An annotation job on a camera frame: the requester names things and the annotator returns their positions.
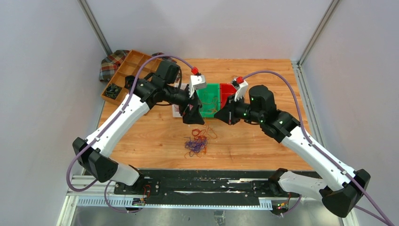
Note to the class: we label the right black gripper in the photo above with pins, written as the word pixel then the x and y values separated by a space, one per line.
pixel 227 114

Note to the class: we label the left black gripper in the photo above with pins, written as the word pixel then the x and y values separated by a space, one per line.
pixel 193 116

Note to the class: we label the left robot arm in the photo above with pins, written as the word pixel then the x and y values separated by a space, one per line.
pixel 93 153

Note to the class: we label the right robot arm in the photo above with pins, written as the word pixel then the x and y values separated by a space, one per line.
pixel 339 186

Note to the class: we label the white plastic bin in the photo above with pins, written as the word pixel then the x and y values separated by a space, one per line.
pixel 175 108

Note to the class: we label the red plastic bin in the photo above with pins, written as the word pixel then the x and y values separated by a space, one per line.
pixel 226 90

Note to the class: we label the green plastic bin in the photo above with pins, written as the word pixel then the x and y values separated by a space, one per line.
pixel 210 99

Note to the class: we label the orange wooden compartment tray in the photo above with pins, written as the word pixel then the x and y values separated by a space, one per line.
pixel 119 85

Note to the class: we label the plaid cloth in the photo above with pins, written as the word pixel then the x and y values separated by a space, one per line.
pixel 109 65

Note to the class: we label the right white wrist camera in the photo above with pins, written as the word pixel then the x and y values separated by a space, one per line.
pixel 241 87

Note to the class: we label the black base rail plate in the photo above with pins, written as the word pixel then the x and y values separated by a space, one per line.
pixel 186 188

